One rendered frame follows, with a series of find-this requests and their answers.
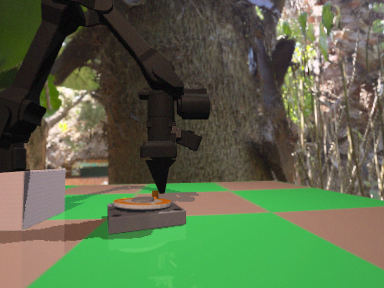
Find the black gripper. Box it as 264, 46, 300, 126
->
140, 116, 177, 194

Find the orange round plate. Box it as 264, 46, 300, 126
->
113, 191, 172, 210

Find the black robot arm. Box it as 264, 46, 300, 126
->
0, 0, 210, 173

